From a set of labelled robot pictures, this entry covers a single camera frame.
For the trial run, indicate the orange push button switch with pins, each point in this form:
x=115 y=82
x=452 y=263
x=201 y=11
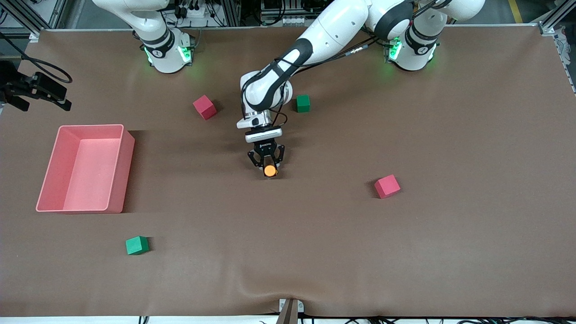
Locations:
x=270 y=170

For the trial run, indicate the white power strip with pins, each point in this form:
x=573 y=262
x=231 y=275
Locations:
x=193 y=12

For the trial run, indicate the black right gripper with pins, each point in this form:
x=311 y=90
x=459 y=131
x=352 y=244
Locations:
x=26 y=87

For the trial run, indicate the pink plastic bin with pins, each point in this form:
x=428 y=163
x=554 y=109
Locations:
x=90 y=157

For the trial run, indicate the metal table edge bracket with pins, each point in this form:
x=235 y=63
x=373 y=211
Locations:
x=291 y=308

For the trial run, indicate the brown table mat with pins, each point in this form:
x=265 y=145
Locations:
x=288 y=234

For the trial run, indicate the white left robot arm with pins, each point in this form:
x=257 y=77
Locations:
x=333 y=27

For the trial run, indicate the white terminal strip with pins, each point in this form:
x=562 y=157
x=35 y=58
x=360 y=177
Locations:
x=294 y=20

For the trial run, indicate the pink foam cube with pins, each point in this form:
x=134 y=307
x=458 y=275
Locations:
x=204 y=107
x=387 y=186

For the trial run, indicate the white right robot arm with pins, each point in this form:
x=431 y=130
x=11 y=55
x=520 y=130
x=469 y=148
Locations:
x=166 y=58

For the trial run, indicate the green foam cube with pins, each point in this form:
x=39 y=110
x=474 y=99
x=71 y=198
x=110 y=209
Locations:
x=304 y=104
x=137 y=245

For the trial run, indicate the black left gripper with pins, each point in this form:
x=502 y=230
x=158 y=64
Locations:
x=265 y=148

